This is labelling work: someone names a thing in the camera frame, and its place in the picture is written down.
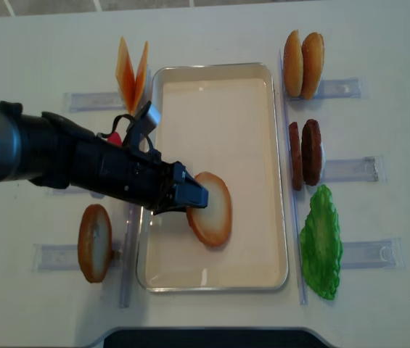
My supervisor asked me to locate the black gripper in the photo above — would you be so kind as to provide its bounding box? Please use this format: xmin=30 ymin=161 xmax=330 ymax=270
xmin=69 ymin=137 xmax=208 ymax=215

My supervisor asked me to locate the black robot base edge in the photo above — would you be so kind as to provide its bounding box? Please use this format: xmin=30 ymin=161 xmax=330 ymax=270
xmin=86 ymin=328 xmax=332 ymax=347

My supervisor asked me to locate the green lettuce leaf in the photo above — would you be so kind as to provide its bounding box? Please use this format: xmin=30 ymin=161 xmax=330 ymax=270
xmin=300 ymin=185 xmax=343 ymax=300

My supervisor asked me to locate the clear holder rail, cheese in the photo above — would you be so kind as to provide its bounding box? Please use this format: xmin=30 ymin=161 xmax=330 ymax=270
xmin=63 ymin=92 xmax=126 ymax=113

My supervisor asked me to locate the orange cheese slice, outer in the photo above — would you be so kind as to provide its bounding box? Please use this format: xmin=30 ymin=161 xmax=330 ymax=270
xmin=115 ymin=36 xmax=135 ymax=113

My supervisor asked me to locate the red tomato slice, outer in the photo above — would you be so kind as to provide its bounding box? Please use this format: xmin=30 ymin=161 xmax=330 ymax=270
xmin=107 ymin=132 xmax=123 ymax=147

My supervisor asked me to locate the brown meat patty, outer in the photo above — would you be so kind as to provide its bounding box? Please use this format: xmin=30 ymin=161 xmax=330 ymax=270
xmin=301 ymin=119 xmax=323 ymax=186

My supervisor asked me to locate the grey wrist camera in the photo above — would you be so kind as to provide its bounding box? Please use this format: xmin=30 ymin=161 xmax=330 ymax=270
xmin=134 ymin=101 xmax=161 ymax=135

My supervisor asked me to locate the bread slice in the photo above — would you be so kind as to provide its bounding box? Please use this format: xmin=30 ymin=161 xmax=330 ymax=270
xmin=186 ymin=171 xmax=232 ymax=247
xmin=78 ymin=204 xmax=112 ymax=283

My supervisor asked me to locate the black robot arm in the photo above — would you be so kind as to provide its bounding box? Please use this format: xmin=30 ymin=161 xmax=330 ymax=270
xmin=0 ymin=101 xmax=208 ymax=215

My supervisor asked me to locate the orange cheese slice, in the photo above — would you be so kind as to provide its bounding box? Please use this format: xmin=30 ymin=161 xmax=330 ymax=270
xmin=115 ymin=36 xmax=135 ymax=113
xmin=131 ymin=41 xmax=149 ymax=112

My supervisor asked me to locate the orange cheese slice, inner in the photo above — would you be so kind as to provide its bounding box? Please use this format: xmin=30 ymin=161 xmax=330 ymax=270
xmin=131 ymin=41 xmax=149 ymax=112

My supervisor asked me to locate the clear holder rail, lettuce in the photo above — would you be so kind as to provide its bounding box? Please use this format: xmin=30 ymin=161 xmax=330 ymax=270
xmin=341 ymin=238 xmax=404 ymax=270

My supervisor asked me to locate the brown meat patty, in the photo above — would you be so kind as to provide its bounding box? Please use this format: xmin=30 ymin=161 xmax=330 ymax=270
xmin=301 ymin=119 xmax=323 ymax=186
xmin=289 ymin=122 xmax=303 ymax=191

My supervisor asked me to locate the golden bun slice, inner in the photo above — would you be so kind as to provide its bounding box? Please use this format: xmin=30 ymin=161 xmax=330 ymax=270
xmin=283 ymin=30 xmax=303 ymax=97

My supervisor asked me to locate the clear holder rail, patty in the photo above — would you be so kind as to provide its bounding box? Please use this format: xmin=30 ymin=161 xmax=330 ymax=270
xmin=320 ymin=156 xmax=387 ymax=183

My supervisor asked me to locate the brown meat patty, inner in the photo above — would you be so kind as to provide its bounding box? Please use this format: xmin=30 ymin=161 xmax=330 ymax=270
xmin=289 ymin=122 xmax=303 ymax=191

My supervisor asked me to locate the golden bun slice, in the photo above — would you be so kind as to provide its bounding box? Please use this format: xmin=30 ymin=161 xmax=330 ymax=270
xmin=300 ymin=32 xmax=324 ymax=99
xmin=283 ymin=30 xmax=303 ymax=97

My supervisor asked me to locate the white metal tray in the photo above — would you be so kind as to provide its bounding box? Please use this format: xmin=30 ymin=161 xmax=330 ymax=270
xmin=136 ymin=63 xmax=288 ymax=292

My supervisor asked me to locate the golden bun slice, outer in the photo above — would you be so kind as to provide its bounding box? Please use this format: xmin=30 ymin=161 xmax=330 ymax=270
xmin=300 ymin=32 xmax=324 ymax=99

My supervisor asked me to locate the clear holder rail, bun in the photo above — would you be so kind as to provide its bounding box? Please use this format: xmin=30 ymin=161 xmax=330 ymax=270
xmin=284 ymin=75 xmax=369 ymax=101

